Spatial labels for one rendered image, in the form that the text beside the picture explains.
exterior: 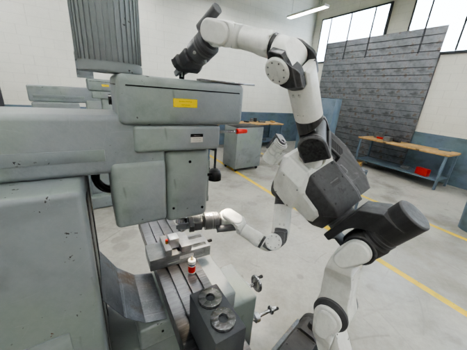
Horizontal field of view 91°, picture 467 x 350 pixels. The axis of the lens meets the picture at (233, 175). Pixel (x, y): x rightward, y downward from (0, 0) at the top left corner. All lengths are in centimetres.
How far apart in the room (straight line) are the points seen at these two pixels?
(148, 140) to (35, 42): 677
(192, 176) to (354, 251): 67
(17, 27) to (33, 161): 680
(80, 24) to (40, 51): 663
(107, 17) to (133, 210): 63
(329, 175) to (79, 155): 86
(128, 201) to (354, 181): 85
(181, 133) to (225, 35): 36
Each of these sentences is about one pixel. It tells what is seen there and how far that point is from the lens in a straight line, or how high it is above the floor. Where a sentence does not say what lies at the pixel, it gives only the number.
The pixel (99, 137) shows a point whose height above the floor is 169.
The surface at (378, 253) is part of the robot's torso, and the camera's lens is 98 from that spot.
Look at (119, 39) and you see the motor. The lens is 89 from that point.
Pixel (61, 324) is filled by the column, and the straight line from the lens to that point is 107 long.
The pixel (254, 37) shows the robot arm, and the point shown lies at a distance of 76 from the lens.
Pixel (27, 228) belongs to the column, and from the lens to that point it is 85.
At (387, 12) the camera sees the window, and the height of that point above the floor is 437.
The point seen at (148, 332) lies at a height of 81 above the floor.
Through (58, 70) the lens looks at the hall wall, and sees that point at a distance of 749.
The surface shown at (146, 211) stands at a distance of 97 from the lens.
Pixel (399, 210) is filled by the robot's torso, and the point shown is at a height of 155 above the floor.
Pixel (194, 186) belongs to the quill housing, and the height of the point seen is 147.
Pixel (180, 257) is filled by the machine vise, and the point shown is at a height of 96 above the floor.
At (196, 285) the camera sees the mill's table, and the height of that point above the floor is 92.
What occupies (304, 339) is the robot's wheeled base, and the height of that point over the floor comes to 59.
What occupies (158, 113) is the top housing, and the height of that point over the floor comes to 177.
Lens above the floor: 186
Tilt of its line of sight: 20 degrees down
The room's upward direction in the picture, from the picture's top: 5 degrees clockwise
